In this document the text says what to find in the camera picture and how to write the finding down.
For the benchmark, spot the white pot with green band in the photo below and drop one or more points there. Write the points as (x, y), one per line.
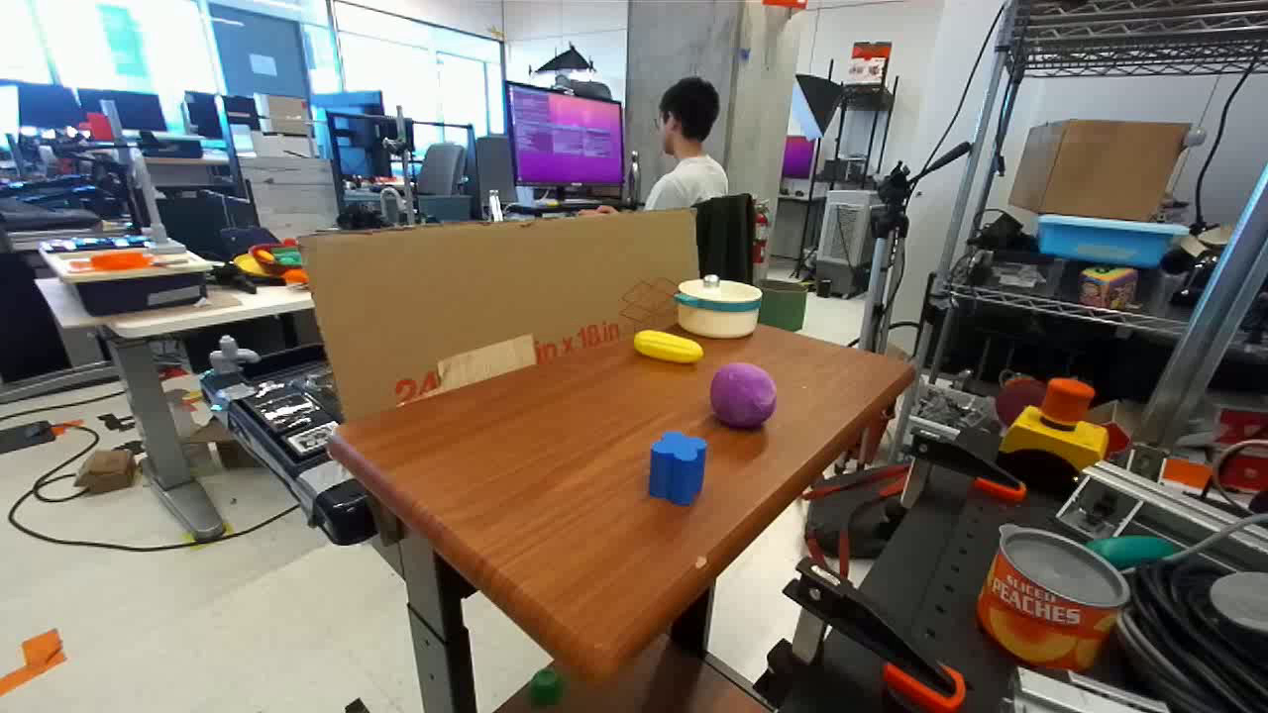
(718, 305)

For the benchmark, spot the small green block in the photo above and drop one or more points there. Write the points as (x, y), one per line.
(546, 688)

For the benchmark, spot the white desk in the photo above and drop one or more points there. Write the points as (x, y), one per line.
(164, 380)

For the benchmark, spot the orange peaches can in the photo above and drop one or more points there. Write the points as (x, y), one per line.
(1048, 599)

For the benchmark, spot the blue block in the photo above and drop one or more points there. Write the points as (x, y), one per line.
(677, 470)

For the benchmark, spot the brown cardboard panel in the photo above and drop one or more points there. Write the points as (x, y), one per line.
(500, 299)

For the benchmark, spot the black tray with orange dish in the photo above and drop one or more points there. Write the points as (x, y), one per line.
(126, 274)

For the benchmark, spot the person in white shirt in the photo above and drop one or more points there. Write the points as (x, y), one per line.
(686, 163)

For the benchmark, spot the monitor with purple screen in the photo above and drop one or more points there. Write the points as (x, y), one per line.
(563, 140)

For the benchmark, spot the purple plush toy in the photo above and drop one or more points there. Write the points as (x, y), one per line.
(742, 394)

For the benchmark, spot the yellow plush toy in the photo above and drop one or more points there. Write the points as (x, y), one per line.
(666, 347)

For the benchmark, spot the blue plastic bin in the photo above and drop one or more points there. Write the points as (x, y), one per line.
(1106, 239)

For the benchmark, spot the grey aluminium post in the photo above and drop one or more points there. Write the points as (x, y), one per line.
(1209, 319)

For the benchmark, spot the brown cardboard box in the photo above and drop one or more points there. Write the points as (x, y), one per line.
(1094, 167)

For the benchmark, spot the yellow and orange toy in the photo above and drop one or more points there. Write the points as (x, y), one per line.
(1055, 425)

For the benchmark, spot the black camera tripod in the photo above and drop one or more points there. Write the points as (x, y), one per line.
(891, 251)

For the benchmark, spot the colourful cube toy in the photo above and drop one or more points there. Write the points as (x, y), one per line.
(1106, 288)

